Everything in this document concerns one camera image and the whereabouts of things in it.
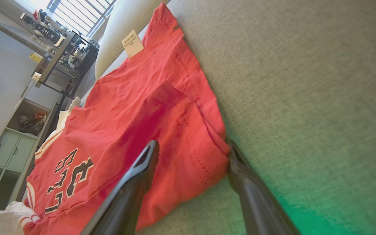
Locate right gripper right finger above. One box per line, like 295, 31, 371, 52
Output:
227, 140, 301, 235

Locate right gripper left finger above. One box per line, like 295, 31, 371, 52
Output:
80, 140, 160, 235

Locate red garment with striped trim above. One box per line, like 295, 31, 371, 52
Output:
0, 3, 231, 235

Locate large grey sofa seat cushion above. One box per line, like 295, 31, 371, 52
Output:
84, 0, 376, 235

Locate white television cabinet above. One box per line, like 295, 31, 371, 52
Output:
0, 78, 63, 227

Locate wooden coffee table black legs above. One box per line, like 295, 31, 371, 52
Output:
33, 31, 100, 100

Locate grey balcony railing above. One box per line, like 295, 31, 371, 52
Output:
53, 0, 117, 37

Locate black white toy robot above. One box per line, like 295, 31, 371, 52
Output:
20, 8, 69, 48

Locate clutter of cables in shelf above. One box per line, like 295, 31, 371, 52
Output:
18, 112, 48, 136

